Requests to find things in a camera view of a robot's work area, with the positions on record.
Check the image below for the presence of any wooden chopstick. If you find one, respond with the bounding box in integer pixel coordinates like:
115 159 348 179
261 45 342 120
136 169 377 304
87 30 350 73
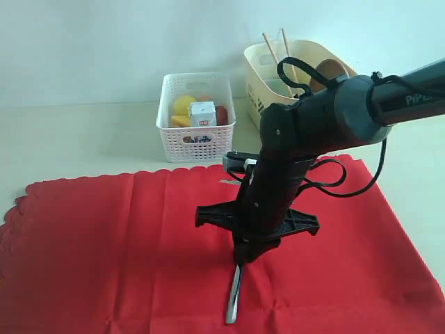
281 28 298 82
262 32 293 98

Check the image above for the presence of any yellow cheese wedge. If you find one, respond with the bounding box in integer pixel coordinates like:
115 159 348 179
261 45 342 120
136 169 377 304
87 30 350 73
170 115 191 127

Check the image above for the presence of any white perforated plastic basket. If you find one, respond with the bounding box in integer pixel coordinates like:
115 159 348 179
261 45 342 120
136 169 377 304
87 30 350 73
156 72 236 163

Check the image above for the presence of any steel table knife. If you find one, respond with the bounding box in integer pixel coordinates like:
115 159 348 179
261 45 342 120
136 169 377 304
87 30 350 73
225 265 243 325

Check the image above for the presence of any brown clay plate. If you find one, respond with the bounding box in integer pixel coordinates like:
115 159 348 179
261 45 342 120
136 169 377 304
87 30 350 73
309 59 350 93

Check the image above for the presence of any cream plastic bin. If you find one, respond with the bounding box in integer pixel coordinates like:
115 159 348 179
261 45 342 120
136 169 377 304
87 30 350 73
244 40 357 127

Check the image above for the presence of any red sausage piece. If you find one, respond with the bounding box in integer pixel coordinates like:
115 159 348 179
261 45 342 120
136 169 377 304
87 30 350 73
216 106 228 126

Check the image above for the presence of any yellow lemon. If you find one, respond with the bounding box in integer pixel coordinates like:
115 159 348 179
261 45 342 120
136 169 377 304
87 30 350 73
173 95 197 116

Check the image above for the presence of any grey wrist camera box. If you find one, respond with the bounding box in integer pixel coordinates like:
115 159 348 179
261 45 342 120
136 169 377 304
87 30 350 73
222 151 258 174

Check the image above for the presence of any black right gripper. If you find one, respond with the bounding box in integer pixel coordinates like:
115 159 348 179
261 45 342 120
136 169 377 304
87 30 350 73
195 201 319 268

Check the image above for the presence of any pale green ceramic bowl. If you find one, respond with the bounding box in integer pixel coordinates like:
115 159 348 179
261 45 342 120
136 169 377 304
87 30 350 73
264 78 294 98

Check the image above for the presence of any blue white milk carton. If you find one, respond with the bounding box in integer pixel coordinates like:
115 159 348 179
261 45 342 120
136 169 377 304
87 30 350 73
189 101 217 127

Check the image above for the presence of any brown egg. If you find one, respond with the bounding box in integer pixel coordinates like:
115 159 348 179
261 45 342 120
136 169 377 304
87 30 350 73
196 95 213 102

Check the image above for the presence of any red scalloped cloth mat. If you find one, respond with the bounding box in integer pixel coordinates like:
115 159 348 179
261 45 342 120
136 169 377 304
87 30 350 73
1 165 444 333

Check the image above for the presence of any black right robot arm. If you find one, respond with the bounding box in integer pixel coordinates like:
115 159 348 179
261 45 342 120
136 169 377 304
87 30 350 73
195 57 444 271

